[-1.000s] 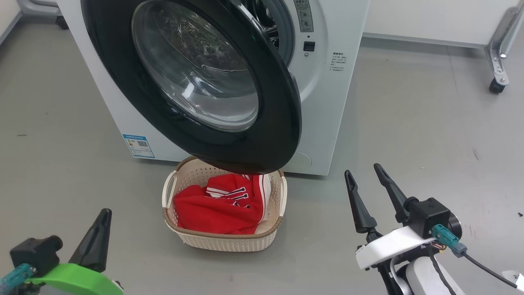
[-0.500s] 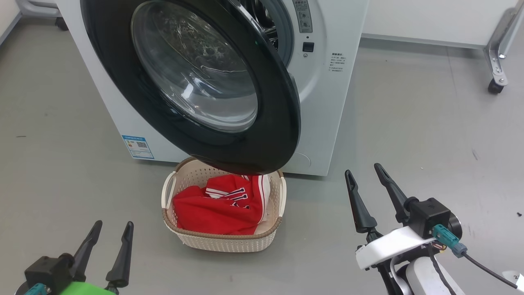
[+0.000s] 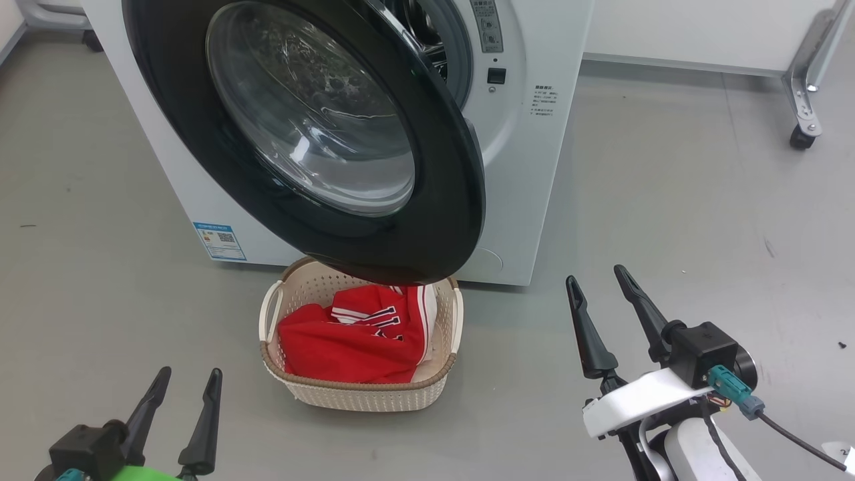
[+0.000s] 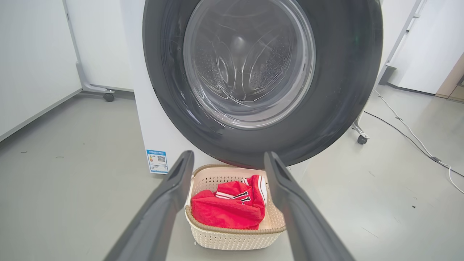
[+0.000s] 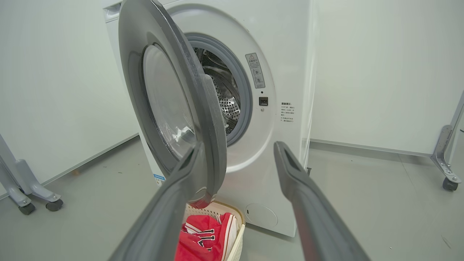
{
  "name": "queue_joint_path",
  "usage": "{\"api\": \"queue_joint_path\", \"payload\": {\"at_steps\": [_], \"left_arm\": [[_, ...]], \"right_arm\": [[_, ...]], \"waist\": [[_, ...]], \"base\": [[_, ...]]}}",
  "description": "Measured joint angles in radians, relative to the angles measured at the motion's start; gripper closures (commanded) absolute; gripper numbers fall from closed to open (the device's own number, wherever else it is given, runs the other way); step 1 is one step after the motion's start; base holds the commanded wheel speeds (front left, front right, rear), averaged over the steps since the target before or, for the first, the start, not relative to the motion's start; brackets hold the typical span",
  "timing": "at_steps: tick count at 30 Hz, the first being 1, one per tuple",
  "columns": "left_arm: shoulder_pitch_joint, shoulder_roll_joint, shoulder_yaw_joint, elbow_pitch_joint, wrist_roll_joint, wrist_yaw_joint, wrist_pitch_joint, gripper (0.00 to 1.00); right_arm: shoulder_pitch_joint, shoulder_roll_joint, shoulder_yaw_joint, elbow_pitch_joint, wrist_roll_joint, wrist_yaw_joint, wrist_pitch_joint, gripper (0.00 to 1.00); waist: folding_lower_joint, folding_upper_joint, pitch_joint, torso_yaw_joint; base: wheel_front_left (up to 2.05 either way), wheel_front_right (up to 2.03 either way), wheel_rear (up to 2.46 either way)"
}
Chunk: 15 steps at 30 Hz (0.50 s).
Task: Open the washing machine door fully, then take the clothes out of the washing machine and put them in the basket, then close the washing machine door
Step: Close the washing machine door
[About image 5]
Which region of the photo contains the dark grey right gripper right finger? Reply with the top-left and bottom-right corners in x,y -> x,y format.
274,141 -> 370,261

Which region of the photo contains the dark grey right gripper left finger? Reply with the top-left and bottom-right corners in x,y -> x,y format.
109,140 -> 209,261

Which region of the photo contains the red jersey white lettering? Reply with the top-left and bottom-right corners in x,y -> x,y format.
175,232 -> 218,261

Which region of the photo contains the red jersey striped trim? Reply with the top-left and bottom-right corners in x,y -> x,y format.
182,212 -> 240,261

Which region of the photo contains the black glass washer door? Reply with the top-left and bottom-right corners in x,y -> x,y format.
119,0 -> 228,209

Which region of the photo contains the cream perforated laundry basket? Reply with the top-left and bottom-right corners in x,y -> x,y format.
181,201 -> 246,261

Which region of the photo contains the white front-load washing machine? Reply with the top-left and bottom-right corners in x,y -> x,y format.
101,0 -> 318,238

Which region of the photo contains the printed text notice sticker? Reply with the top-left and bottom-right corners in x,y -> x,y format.
280,102 -> 295,123

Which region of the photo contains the white partition panel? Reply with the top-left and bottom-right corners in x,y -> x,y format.
0,0 -> 140,198
311,0 -> 464,157

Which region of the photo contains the grey warning sticker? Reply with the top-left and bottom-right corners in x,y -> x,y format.
245,53 -> 266,89

